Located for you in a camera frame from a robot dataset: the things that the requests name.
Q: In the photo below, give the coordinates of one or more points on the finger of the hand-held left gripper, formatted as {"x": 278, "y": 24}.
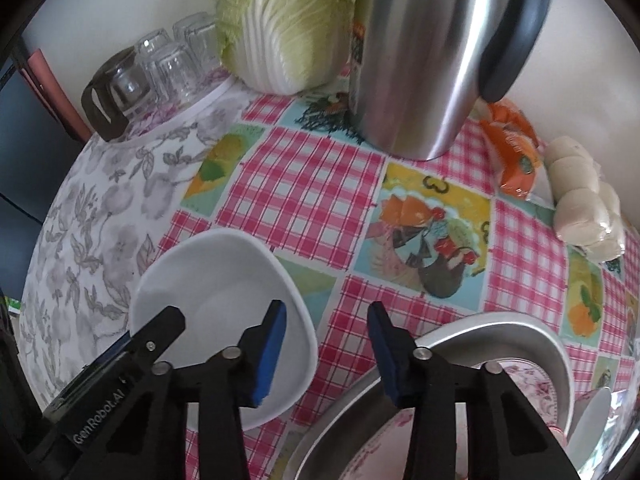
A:
{"x": 107, "y": 357}
{"x": 145, "y": 345}

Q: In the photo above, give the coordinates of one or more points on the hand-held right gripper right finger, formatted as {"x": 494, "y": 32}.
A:
{"x": 387, "y": 355}

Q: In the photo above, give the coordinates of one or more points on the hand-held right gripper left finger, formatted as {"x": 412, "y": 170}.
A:
{"x": 270, "y": 355}

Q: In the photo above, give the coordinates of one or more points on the white bowl with dark print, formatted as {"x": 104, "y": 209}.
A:
{"x": 215, "y": 280}

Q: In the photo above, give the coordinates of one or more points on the large stainless steel plate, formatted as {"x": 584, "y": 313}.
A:
{"x": 500, "y": 335}

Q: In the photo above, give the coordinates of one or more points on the pink floral rimmed plate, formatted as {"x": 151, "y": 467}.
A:
{"x": 535, "y": 385}

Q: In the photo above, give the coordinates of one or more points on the plain white bowl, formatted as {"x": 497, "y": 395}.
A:
{"x": 592, "y": 420}

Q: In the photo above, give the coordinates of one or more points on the grey floral cloth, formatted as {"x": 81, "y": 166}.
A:
{"x": 90, "y": 220}

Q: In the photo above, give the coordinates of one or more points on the pink checked printed tablecloth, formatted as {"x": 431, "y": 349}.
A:
{"x": 310, "y": 185}

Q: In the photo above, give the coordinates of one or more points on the dark blue panel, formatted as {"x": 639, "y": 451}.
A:
{"x": 30, "y": 150}

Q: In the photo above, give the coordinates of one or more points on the orange snack packet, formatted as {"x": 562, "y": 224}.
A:
{"x": 517, "y": 155}

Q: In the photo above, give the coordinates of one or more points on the pack of white steamed buns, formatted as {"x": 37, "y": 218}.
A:
{"x": 580, "y": 210}

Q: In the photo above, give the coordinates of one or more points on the pink board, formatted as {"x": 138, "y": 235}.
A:
{"x": 50, "y": 90}

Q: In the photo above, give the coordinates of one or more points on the clear drinking glass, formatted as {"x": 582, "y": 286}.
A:
{"x": 197, "y": 30}
{"x": 155, "y": 42}
{"x": 172, "y": 72}

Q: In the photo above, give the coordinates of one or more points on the stainless steel kettle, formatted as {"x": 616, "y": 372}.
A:
{"x": 415, "y": 60}

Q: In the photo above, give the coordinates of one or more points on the napa cabbage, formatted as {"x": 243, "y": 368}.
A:
{"x": 290, "y": 25}

